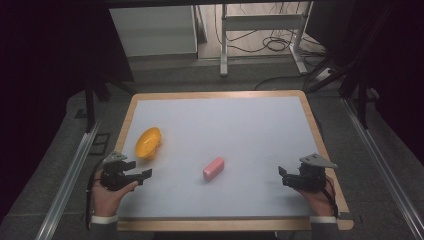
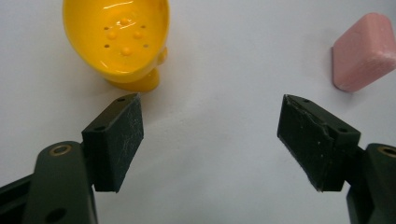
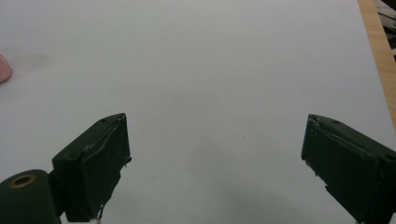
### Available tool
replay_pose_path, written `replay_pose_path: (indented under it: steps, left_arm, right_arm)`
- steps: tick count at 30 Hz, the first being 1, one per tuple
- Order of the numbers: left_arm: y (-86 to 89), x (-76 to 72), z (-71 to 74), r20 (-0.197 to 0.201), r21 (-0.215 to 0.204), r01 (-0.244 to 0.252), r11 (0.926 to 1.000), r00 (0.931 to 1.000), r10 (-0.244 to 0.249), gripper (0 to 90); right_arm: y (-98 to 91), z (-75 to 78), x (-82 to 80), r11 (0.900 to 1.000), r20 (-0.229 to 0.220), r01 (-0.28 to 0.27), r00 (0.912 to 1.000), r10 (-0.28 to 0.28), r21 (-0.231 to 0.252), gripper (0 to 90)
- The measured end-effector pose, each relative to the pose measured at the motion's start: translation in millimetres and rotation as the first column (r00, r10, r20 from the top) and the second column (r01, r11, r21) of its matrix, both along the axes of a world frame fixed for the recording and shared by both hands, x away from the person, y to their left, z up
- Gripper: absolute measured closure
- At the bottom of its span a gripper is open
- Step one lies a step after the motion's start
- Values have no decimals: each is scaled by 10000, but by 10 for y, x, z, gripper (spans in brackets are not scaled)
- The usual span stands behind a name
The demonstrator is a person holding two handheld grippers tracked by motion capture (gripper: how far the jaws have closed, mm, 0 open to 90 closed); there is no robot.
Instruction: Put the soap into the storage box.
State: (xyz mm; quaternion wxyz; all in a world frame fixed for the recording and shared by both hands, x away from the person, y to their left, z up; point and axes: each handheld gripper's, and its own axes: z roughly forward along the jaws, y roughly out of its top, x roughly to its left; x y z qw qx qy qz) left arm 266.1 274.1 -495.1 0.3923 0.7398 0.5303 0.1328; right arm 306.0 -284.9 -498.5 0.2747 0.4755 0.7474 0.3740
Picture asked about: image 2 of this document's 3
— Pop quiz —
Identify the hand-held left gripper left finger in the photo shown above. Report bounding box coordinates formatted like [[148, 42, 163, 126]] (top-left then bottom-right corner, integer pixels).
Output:
[[21, 92, 145, 224]]

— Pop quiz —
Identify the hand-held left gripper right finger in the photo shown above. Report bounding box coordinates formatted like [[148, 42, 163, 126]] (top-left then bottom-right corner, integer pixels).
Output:
[[276, 93, 396, 224]]

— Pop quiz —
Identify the pink soap bar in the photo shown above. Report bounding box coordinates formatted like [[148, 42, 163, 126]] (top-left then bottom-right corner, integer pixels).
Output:
[[331, 12, 396, 93]]

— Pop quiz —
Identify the yellow soap dish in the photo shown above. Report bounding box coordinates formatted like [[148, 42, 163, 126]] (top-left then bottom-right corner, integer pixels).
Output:
[[62, 0, 171, 93]]

